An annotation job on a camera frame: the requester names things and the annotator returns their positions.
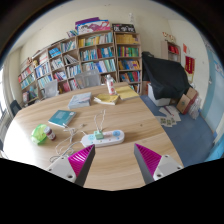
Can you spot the grey book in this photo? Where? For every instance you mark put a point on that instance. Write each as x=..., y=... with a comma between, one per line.
x=80, y=100

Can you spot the cardboard box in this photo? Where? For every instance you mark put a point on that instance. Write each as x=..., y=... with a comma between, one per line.
x=186, y=101

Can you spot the thin yellow book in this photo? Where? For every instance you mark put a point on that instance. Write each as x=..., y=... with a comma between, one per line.
x=106, y=99

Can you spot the black cloth cover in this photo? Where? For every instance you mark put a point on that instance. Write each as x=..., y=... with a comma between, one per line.
x=165, y=76

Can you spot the light grey chair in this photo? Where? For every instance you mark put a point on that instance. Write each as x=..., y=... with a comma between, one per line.
x=51, y=89

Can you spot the green charger block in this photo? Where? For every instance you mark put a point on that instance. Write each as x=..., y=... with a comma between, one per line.
x=98, y=135

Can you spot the teal book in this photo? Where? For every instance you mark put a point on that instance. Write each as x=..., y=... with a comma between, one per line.
x=61, y=118

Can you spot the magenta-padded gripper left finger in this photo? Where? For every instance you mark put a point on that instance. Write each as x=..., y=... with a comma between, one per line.
x=81, y=161

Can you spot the small red-labelled jar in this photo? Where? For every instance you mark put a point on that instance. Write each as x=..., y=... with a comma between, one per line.
x=50, y=133

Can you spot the small wooden wall shelf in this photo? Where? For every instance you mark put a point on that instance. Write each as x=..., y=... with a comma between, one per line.
x=171, y=50

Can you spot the dark blue chair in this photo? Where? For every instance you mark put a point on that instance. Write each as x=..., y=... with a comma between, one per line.
x=15, y=107

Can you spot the white box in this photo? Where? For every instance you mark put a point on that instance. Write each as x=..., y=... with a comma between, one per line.
x=158, y=100

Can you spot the wooden bookshelf unit with books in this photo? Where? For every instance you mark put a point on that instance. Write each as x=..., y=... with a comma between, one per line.
x=96, y=53

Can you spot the red hanging decoration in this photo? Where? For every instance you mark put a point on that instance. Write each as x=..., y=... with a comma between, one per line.
x=189, y=64

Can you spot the white bottle with red label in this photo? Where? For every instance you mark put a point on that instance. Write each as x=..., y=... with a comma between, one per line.
x=110, y=86

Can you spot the grey mesh chair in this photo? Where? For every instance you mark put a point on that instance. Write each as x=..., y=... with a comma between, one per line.
x=87, y=79

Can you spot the green plastic bag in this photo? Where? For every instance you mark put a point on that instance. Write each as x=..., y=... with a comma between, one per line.
x=37, y=135

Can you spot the white power strip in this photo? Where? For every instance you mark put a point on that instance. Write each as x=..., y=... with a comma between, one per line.
x=111, y=137

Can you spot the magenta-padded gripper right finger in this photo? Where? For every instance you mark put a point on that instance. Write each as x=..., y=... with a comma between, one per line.
x=148, y=160

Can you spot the papers on floor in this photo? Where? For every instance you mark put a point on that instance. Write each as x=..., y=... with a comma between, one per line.
x=168, y=116

